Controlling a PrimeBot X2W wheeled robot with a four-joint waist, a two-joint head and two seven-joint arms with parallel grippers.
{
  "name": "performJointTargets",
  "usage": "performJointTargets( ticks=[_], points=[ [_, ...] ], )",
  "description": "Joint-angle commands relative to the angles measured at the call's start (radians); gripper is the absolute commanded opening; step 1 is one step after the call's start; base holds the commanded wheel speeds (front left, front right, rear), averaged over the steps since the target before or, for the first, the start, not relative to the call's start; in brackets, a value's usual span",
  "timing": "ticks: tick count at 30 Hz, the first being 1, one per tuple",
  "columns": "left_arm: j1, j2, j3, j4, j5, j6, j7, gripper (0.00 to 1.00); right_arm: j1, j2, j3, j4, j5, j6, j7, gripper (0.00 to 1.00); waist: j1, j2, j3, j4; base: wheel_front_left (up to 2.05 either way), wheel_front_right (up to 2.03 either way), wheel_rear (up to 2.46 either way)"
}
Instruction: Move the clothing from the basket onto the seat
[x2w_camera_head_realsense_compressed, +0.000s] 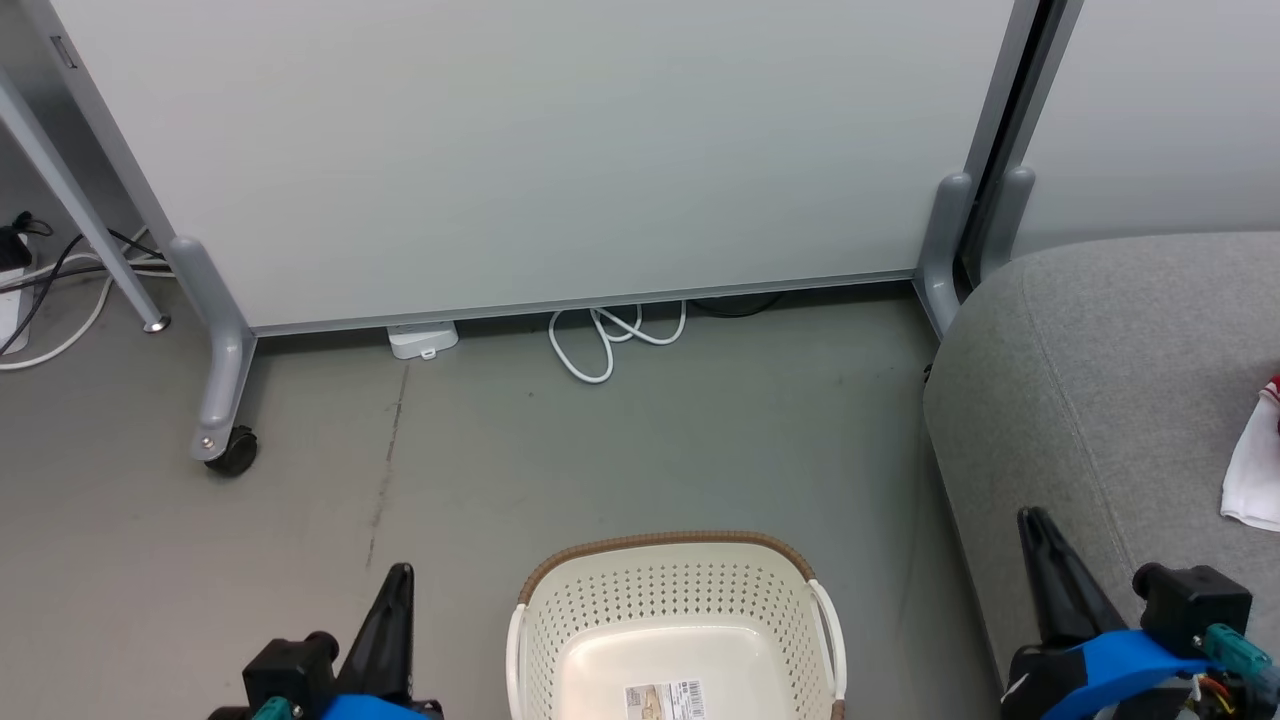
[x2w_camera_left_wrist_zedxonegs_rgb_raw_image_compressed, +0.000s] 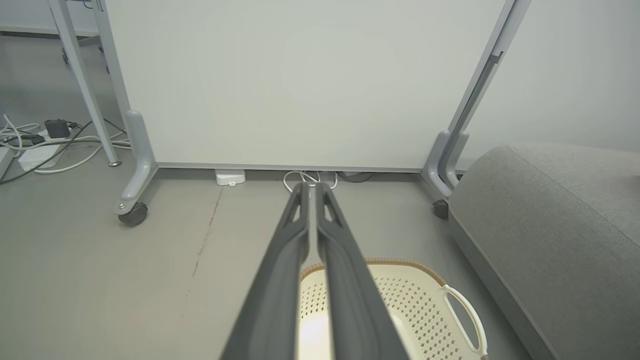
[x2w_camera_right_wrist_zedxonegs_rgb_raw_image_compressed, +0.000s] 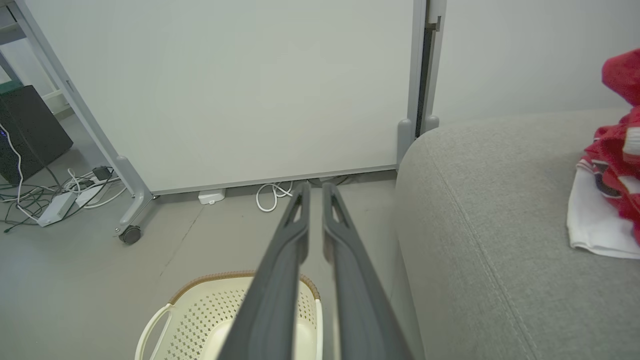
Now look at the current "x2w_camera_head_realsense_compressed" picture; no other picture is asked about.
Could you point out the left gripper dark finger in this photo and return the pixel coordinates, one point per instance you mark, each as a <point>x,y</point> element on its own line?
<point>390,640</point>

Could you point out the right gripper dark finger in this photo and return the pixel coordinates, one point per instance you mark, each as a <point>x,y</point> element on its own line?
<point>1075,600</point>
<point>1033,590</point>

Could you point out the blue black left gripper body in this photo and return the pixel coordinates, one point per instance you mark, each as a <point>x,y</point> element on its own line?
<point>365,708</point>

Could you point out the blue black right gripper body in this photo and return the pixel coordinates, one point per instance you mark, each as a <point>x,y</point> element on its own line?
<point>1110,670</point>

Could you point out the red white clothing piece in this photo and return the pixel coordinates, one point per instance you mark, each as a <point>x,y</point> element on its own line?
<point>1255,470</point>

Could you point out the printed label sticker in basket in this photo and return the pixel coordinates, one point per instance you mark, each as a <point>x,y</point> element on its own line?
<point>665,700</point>

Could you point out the cream perforated laundry basket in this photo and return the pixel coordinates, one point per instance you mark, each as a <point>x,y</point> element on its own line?
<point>680,620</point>

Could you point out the grey fabric sofa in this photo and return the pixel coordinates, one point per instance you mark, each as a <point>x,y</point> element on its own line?
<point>1100,380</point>

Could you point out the black caster wheel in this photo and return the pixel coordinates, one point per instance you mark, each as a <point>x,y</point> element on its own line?
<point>235,452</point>

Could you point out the white power adapter box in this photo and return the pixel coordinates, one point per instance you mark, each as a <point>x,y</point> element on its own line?
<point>423,340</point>

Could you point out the grey partition leg with caster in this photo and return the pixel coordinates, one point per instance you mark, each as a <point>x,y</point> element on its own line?
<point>220,360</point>

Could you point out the narrow white partition board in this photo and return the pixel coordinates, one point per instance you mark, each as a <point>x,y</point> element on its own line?
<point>1160,110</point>

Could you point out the large white partition board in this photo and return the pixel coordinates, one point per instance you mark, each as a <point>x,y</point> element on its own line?
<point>550,150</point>

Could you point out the black power plug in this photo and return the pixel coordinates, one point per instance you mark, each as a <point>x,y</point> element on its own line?
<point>12,248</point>

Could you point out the thin grey metal table leg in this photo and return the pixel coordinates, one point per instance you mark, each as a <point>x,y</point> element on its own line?
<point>70,190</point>

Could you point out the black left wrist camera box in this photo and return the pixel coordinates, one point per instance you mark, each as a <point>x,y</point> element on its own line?
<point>290,672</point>

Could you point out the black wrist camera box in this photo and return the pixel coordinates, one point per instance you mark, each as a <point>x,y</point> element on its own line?
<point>1190,605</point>
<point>290,672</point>

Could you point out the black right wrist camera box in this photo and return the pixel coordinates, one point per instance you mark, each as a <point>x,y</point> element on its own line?
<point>1190,605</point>

